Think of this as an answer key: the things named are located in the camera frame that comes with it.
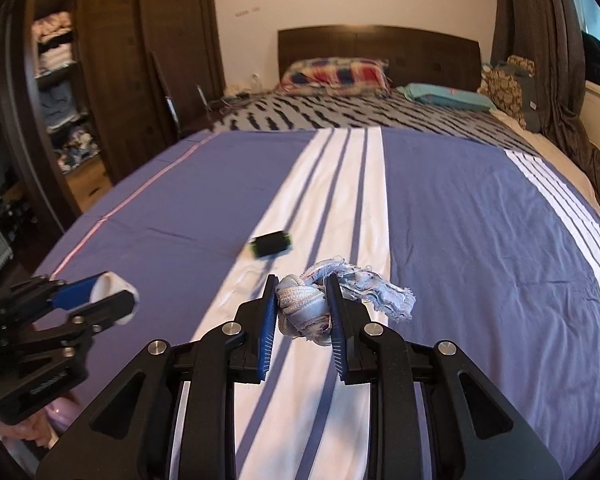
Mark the dark wooden headboard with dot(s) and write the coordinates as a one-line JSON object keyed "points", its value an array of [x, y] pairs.
{"points": [[412, 55]]}

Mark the dark chair by bed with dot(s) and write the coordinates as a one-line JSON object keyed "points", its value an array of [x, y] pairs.
{"points": [[181, 85]]}

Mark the teal flat pillow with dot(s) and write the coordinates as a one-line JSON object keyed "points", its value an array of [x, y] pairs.
{"points": [[446, 97]]}

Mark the small white jar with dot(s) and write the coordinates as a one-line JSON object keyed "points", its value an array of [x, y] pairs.
{"points": [[109, 284]]}

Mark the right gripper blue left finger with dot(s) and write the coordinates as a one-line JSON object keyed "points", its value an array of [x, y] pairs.
{"points": [[236, 352]]}

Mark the brown patterned cushion bag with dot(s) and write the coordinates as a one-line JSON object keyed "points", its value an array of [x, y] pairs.
{"points": [[510, 86]]}

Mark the person's left hand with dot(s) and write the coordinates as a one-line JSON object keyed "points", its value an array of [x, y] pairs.
{"points": [[44, 427]]}

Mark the blue white striped bed cover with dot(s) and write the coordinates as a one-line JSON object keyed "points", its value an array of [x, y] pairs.
{"points": [[441, 239]]}

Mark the black white patterned blanket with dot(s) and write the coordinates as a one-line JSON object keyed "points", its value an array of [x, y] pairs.
{"points": [[274, 112]]}

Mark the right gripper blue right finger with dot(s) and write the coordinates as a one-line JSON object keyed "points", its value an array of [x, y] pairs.
{"points": [[367, 352]]}

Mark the black thread spool green ends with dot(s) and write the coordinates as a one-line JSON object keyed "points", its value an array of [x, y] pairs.
{"points": [[270, 244]]}

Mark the plaid red blue pillow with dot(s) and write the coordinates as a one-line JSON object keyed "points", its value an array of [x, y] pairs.
{"points": [[335, 77]]}

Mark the brown curtain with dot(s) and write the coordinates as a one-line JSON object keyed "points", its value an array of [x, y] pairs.
{"points": [[547, 32]]}

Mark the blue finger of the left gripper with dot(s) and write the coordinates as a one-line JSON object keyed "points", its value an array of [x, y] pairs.
{"points": [[70, 296], [117, 309]]}

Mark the dark wooden wardrobe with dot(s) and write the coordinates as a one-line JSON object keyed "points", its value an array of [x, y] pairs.
{"points": [[65, 63]]}

